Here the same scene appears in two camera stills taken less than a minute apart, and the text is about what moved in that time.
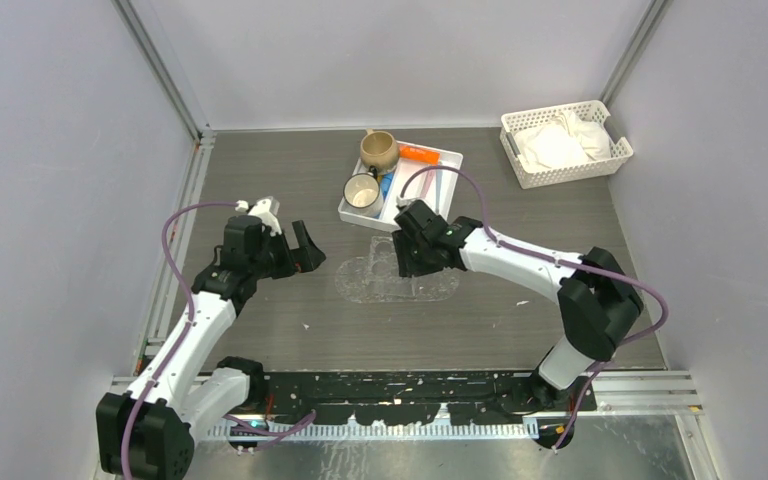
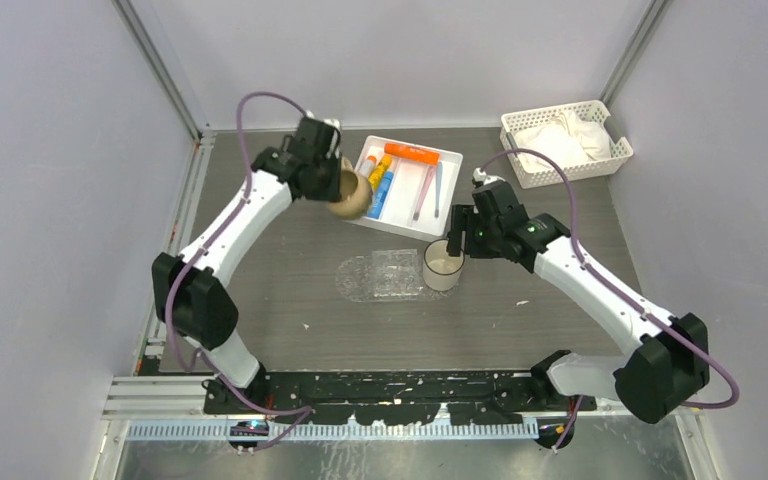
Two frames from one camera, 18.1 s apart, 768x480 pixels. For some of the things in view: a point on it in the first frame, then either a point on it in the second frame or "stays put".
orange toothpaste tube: (419, 154) stays put
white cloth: (566, 141) stays put
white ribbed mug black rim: (362, 192) -> (441, 271)
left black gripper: (303, 259) -> (333, 194)
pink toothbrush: (427, 183) stays put
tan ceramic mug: (379, 149) -> (355, 192)
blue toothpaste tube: (385, 182) stays put
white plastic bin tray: (435, 186) stays put
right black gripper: (408, 265) -> (462, 216)
